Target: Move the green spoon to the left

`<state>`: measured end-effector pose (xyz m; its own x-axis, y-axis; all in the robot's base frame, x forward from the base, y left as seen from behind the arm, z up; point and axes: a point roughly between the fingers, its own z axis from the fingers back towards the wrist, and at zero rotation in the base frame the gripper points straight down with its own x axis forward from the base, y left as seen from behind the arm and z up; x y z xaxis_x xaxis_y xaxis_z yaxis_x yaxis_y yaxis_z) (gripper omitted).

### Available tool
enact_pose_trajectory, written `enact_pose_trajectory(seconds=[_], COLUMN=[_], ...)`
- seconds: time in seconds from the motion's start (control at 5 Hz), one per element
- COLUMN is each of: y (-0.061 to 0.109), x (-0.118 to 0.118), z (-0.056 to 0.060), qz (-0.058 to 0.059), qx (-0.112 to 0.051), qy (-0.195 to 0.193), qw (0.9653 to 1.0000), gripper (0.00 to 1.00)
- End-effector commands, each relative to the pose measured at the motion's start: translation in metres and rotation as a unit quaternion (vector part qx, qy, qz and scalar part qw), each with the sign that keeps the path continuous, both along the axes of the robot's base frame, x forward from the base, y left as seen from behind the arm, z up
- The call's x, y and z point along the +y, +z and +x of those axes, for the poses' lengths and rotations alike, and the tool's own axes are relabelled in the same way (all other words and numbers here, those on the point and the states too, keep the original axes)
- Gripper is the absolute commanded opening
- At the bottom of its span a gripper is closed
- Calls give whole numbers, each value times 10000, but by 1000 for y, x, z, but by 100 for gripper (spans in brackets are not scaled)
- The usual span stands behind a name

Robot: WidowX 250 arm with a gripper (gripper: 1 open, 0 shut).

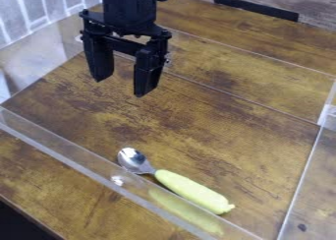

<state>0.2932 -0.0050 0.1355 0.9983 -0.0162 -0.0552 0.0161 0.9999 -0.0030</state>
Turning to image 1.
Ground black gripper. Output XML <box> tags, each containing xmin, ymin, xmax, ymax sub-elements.
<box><xmin>79</xmin><ymin>0</ymin><xmax>172</xmax><ymax>97</ymax></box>

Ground green handled metal spoon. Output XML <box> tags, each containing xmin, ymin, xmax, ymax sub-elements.
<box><xmin>117</xmin><ymin>148</ymin><xmax>235</xmax><ymax>214</ymax></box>

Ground clear acrylic front barrier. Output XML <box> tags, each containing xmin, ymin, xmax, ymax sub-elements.
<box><xmin>0</xmin><ymin>107</ymin><xmax>263</xmax><ymax>240</ymax></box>

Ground clear acrylic barrier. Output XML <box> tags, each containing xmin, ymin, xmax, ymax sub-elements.
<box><xmin>0</xmin><ymin>107</ymin><xmax>263</xmax><ymax>240</ymax></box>
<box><xmin>277</xmin><ymin>81</ymin><xmax>336</xmax><ymax>240</ymax></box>

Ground clear acrylic right barrier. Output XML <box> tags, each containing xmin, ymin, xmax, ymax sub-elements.
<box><xmin>277</xmin><ymin>81</ymin><xmax>336</xmax><ymax>240</ymax></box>

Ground clear acrylic corner bracket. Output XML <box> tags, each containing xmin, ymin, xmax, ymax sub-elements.
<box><xmin>75</xmin><ymin>34</ymin><xmax>83</xmax><ymax>42</ymax></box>

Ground black wall strip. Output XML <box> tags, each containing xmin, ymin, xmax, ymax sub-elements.
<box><xmin>212</xmin><ymin>0</ymin><xmax>299</xmax><ymax>22</ymax></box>

